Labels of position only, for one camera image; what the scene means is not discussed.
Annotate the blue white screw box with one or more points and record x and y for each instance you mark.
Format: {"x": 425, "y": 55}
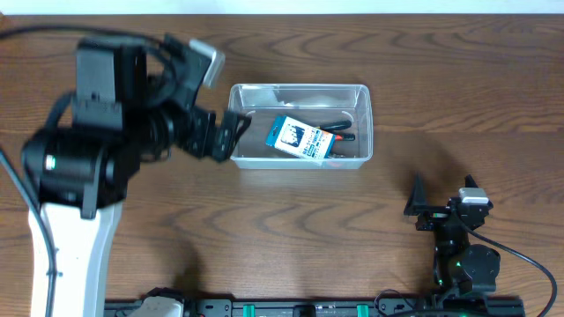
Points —
{"x": 299, "y": 139}

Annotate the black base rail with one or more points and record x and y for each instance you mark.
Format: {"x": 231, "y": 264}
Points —
{"x": 353, "y": 308}

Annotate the red handled pliers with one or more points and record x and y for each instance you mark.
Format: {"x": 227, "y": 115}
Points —
{"x": 348, "y": 137}

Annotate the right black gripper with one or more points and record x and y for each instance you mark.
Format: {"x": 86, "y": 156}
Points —
{"x": 439, "y": 211}

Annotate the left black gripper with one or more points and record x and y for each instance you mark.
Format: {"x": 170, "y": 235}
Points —
{"x": 221, "y": 138}

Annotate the clear plastic container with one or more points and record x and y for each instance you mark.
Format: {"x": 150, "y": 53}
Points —
{"x": 313, "y": 104}

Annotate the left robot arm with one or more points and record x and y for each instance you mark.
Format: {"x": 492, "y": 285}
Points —
{"x": 133, "y": 103}

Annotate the yellow black screwdriver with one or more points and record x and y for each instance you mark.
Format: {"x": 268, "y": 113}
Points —
{"x": 336, "y": 126}

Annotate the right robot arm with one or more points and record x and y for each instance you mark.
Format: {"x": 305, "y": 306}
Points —
{"x": 464, "y": 273}

